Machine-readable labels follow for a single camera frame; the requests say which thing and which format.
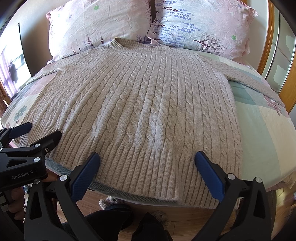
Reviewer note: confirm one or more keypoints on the floral pillow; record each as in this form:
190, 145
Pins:
217, 27
77, 26

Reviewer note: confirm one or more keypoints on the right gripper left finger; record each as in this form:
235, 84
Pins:
42, 221

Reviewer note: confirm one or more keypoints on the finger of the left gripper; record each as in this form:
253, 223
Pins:
45, 145
8, 134

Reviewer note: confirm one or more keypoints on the beige cable-knit sweater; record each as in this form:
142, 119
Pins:
146, 111

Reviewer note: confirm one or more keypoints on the right floral pillow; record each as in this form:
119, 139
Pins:
217, 27

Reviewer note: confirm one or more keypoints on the left floral pillow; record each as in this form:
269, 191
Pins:
77, 26

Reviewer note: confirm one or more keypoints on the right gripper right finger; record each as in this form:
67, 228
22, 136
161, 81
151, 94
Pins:
253, 221

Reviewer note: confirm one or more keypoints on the person's left hand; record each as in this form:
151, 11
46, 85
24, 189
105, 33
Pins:
17, 205

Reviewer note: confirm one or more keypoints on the wooden framed glass door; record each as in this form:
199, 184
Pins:
277, 63

